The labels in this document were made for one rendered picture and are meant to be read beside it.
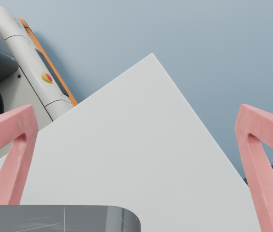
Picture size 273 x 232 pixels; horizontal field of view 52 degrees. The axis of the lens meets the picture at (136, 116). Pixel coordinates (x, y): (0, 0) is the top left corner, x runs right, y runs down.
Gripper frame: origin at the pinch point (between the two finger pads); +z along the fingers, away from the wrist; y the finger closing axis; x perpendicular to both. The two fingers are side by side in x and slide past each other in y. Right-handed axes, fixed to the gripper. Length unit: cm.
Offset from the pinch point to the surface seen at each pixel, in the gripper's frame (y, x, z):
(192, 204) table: -6.4, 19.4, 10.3
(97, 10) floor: 18, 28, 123
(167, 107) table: -3.7, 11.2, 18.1
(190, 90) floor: -23, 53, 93
